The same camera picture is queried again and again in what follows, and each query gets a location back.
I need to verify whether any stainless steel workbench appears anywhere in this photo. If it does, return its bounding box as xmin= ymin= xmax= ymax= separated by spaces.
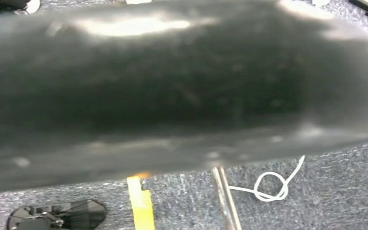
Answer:
xmin=211 ymin=166 xmax=242 ymax=230

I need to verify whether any yellow floor tape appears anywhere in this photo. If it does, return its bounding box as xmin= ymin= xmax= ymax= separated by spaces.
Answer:
xmin=126 ymin=176 xmax=155 ymax=230

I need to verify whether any white looped cable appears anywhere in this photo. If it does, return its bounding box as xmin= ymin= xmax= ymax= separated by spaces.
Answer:
xmin=228 ymin=155 xmax=306 ymax=203

